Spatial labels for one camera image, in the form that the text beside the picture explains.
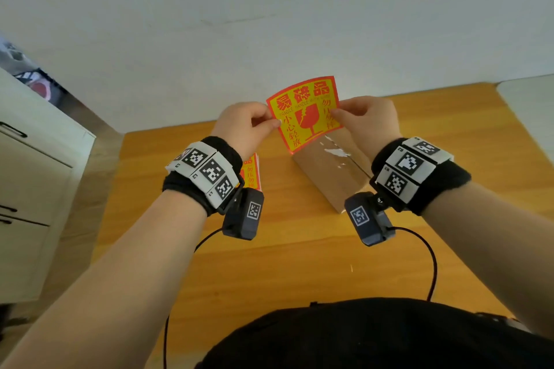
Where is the black metal frame rack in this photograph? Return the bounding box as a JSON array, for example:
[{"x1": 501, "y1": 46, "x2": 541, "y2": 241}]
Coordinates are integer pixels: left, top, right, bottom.
[{"x1": 15, "y1": 68, "x2": 66, "y2": 106}]

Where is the person's left hand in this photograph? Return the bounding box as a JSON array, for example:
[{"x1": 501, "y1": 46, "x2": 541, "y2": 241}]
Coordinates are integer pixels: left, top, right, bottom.
[{"x1": 211, "y1": 101, "x2": 282, "y2": 162}]

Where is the black wristband with markers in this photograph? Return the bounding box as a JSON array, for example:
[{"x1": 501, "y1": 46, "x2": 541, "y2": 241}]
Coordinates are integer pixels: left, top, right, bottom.
[
  {"x1": 369, "y1": 136, "x2": 473, "y2": 216},
  {"x1": 162, "y1": 135, "x2": 244, "y2": 217}
]

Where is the stack of warning stickers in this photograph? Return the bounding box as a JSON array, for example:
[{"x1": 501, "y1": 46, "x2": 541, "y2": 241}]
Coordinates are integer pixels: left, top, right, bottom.
[{"x1": 239, "y1": 153, "x2": 263, "y2": 192}]

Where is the white grey bundle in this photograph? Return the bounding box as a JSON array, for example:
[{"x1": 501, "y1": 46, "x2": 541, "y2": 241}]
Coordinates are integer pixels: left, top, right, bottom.
[{"x1": 0, "y1": 37, "x2": 40, "y2": 76}]

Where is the person's left forearm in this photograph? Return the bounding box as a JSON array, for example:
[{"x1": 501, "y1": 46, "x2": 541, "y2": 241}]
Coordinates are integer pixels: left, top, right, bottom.
[{"x1": 0, "y1": 189, "x2": 208, "y2": 369}]

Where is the black left wristband with markers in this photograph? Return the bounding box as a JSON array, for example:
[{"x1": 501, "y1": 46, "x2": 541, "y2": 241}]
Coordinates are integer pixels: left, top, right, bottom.
[{"x1": 162, "y1": 135, "x2": 244, "y2": 217}]

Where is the black strap buckle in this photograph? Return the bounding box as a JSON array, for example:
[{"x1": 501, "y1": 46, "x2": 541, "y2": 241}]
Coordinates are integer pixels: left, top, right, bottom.
[{"x1": 476, "y1": 312, "x2": 531, "y2": 333}]

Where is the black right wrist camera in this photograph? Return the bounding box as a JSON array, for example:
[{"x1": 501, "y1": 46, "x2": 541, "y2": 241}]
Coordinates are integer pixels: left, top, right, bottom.
[{"x1": 344, "y1": 191, "x2": 396, "y2": 247}]

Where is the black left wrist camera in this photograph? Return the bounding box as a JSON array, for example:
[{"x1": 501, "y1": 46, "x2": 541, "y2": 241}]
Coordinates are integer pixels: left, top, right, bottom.
[{"x1": 221, "y1": 187, "x2": 265, "y2": 240}]

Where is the person's right hand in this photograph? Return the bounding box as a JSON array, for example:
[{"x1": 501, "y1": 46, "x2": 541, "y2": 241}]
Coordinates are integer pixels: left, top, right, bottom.
[{"x1": 331, "y1": 95, "x2": 403, "y2": 162}]

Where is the person's black clothing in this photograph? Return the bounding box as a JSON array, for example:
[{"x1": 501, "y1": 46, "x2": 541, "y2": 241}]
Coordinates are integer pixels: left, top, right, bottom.
[{"x1": 194, "y1": 297, "x2": 554, "y2": 369}]

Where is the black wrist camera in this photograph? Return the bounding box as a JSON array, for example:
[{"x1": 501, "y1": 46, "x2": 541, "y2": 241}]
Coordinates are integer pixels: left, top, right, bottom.
[
  {"x1": 221, "y1": 187, "x2": 265, "y2": 240},
  {"x1": 344, "y1": 191, "x2": 396, "y2": 247}
]

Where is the cream cabinet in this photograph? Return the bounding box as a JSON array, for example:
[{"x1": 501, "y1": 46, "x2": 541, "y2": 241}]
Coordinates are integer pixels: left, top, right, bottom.
[{"x1": 0, "y1": 66, "x2": 97, "y2": 304}]

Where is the white side table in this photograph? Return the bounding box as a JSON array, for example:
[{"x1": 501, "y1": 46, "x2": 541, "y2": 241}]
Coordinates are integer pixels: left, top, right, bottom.
[{"x1": 496, "y1": 74, "x2": 554, "y2": 166}]

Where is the black right camera cable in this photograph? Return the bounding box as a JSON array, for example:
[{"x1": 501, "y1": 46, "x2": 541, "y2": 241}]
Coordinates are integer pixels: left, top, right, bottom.
[{"x1": 391, "y1": 225, "x2": 439, "y2": 303}]

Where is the person's right forearm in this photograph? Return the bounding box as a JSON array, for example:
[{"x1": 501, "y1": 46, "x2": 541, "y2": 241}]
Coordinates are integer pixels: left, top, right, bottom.
[{"x1": 420, "y1": 180, "x2": 554, "y2": 341}]

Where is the black right wristband with markers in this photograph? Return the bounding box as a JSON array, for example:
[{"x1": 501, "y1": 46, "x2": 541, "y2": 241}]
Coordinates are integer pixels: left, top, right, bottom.
[{"x1": 369, "y1": 136, "x2": 473, "y2": 216}]

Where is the brown cardboard box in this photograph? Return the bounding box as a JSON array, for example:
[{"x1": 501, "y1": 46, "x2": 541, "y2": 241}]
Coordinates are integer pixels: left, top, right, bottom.
[{"x1": 292, "y1": 127, "x2": 373, "y2": 214}]

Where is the red yellow sticker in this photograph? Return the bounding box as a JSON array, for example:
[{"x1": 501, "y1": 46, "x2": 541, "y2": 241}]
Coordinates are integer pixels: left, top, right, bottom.
[{"x1": 265, "y1": 75, "x2": 345, "y2": 156}]

